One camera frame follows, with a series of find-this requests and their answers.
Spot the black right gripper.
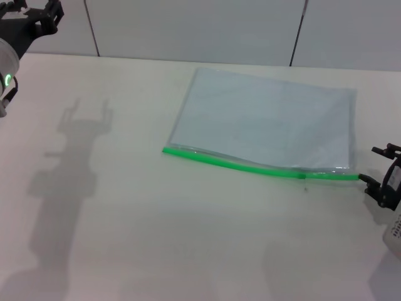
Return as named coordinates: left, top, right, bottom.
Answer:
left=358, top=143, right=401, bottom=211

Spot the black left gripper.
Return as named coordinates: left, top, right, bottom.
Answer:
left=0, top=0, right=65, bottom=60

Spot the clear document bag green zip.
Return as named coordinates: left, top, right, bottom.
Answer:
left=162, top=67, right=360, bottom=182

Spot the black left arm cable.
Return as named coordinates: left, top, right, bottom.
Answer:
left=0, top=77, right=19, bottom=119

